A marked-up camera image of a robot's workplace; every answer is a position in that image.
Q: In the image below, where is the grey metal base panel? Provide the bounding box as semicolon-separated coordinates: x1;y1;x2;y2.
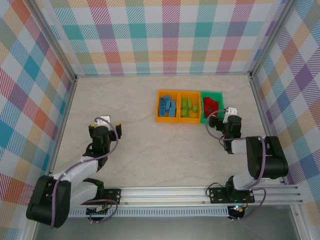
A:
32;216;305;240

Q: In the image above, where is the aluminium mounting rail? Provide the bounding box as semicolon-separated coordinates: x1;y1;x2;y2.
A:
77;186;305;207

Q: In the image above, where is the purple cable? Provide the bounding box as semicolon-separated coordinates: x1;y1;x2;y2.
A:
49;116;120;230
205;109;267;222

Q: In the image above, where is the aluminium frame post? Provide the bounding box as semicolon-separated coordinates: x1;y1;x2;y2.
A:
29;0;78;82
248;0;288;78

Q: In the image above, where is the yellow plastic storage bin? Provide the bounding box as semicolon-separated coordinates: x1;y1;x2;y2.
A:
155;89;181;123
177;90;203;124

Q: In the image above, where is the green plastic storage bin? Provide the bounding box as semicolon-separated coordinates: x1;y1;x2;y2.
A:
199;91;225;125

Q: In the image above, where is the small green circuit board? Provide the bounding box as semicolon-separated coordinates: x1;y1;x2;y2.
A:
87;204;109;216

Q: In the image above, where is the aluminium frame bar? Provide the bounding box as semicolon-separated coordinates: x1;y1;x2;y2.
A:
21;79;78;240
249;76;288;185

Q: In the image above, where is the white slotted cable duct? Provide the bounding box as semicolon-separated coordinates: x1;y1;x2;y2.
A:
68;208;230;218

